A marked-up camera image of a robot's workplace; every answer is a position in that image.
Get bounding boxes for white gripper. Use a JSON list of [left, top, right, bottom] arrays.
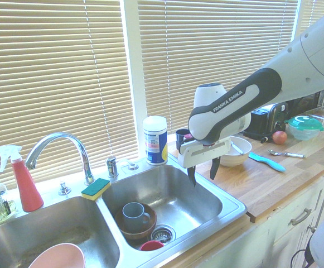
[[177, 136, 233, 188]]

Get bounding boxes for red apple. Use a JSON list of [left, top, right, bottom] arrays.
[[272, 130, 288, 145]]

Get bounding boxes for metal spoon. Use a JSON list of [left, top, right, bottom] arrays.
[[267, 149, 306, 159]]

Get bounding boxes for green and yellow sponge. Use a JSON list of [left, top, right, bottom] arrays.
[[80, 178, 112, 201]]

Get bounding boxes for red spray bottle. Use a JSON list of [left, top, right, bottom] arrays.
[[0, 145, 45, 213]]

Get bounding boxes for metal table knife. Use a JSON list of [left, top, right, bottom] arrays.
[[230, 141, 245, 156]]

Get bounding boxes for black and silver toaster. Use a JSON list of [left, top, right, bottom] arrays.
[[244, 102, 289, 140]]

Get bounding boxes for pink bowl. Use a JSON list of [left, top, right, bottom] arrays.
[[27, 242, 86, 268]]

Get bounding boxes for red cup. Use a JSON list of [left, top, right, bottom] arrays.
[[139, 240, 165, 252]]

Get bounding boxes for black microwave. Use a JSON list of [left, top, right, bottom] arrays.
[[287, 89, 324, 119]]

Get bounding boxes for cream kitchen cabinet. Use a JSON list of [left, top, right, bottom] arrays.
[[161, 164, 324, 268]]

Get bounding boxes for grey mug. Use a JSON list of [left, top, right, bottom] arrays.
[[122, 203, 151, 233]]

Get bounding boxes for brown wooden bowl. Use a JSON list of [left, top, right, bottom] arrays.
[[114, 203, 157, 240]]

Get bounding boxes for black mug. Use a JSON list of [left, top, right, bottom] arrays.
[[175, 128, 191, 151]]

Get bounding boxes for clear container green lid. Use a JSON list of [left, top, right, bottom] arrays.
[[284, 115, 324, 141]]

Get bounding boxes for white sprayer cap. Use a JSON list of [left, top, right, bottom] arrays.
[[119, 159, 139, 171]]

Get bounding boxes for beige window blind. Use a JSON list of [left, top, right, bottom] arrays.
[[0, 0, 139, 190], [298, 0, 324, 35], [137, 0, 299, 135]]

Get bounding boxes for clear bottle yellow liquid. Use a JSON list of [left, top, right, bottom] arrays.
[[0, 178, 17, 223]]

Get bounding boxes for metal sink drain strainer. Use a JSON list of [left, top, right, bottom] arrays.
[[150, 224, 176, 246]]

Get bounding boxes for teal plastic knife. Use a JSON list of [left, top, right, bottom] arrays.
[[248, 152, 287, 173]]

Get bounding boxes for white wipes canister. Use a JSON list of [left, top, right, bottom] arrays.
[[142, 116, 168, 166]]

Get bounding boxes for chrome gooseneck faucet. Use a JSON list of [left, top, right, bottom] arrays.
[[25, 132, 95, 185]]

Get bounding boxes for stainless double sink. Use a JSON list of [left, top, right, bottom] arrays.
[[0, 157, 248, 268]]

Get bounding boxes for chrome faucet knob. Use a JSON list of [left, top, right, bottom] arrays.
[[57, 180, 72, 195]]

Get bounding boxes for metal cabinet handle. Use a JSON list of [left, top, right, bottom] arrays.
[[291, 208, 312, 227]]

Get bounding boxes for large white bowl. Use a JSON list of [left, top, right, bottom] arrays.
[[219, 136, 253, 168]]

